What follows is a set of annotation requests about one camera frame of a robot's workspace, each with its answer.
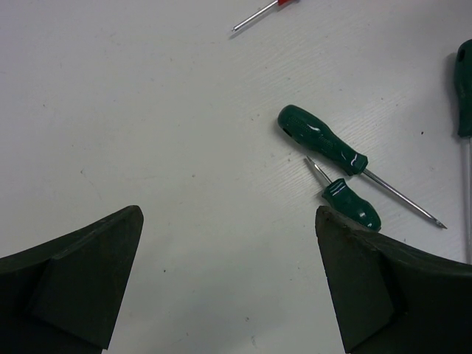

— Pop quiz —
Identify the stubby green screwdriver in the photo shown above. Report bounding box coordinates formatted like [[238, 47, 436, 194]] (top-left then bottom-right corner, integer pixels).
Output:
[[305, 156, 381, 232]]

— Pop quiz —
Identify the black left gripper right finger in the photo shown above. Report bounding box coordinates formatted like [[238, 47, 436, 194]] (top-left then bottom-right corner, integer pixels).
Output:
[[315, 206, 471, 353]]

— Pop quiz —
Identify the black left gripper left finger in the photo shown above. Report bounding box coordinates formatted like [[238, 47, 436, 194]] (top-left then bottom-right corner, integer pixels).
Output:
[[1, 205, 144, 353]]

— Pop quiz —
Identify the green screwdriver long shaft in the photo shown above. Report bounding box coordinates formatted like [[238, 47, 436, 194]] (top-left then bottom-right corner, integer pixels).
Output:
[[454, 39, 471, 264]]

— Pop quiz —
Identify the small blue screwdriver top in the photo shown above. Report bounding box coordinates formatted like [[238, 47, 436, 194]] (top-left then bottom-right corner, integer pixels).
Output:
[[232, 0, 293, 32]]

